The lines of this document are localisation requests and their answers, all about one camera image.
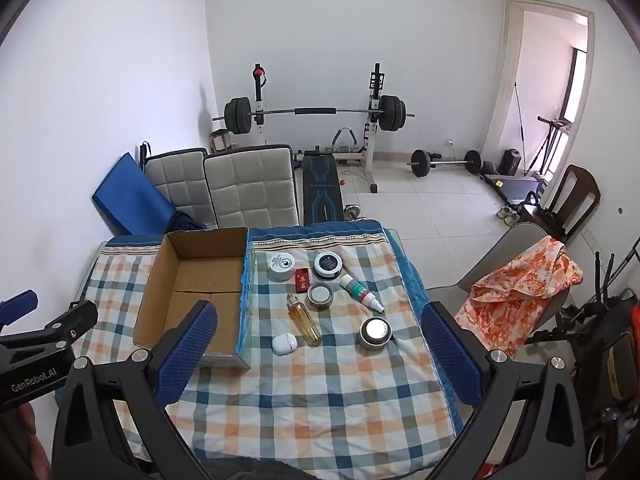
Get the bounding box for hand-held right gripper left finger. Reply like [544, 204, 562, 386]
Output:
[51, 300, 219, 480]

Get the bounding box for plaid blanket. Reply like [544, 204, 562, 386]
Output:
[59, 218, 467, 476]

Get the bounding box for white bottle with green label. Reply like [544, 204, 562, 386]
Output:
[339, 274, 385, 315]

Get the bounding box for white earbud case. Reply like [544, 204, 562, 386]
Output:
[271, 333, 298, 356]

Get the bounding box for black weight bench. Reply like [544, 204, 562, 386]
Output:
[299, 155, 346, 224]

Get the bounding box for grey exercise handles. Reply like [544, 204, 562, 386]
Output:
[331, 126, 360, 153]

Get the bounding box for dark blue cloth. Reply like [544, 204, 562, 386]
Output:
[170, 210, 206, 233]

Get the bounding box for short barbell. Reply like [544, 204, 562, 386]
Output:
[406, 149, 483, 179]

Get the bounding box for yellow and black bag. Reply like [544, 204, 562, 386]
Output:
[597, 300, 640, 403]

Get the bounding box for barbell on rack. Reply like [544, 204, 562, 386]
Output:
[251, 62, 388, 194]

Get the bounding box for yellow glass perfume bottle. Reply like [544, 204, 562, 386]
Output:
[286, 293, 322, 347]

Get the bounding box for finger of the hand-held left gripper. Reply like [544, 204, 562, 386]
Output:
[0, 289, 39, 330]
[20, 300, 99, 361]

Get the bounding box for grey tufted cushion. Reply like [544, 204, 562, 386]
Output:
[203, 144, 301, 229]
[145, 148, 219, 231]

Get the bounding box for dark grey cloth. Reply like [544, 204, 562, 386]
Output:
[197, 452, 321, 480]

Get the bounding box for cardboard box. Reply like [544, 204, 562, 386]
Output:
[132, 227, 252, 372]

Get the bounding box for silver tin with perforated lid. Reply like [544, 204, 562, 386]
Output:
[357, 316, 394, 352]

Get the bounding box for white jar with black lid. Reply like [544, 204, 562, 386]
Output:
[313, 251, 344, 278]

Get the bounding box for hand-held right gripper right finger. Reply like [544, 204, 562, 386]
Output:
[421, 301, 587, 480]

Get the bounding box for dark wooden chair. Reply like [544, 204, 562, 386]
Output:
[517, 164, 601, 246]

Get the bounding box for blue exercise mat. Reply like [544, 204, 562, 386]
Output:
[91, 152, 176, 237]

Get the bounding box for grey chair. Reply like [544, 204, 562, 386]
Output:
[425, 221, 566, 361]

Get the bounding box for orange patterned cloth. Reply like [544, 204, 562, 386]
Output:
[454, 234, 584, 358]

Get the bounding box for black treadmill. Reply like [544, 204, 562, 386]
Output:
[482, 116, 573, 206]

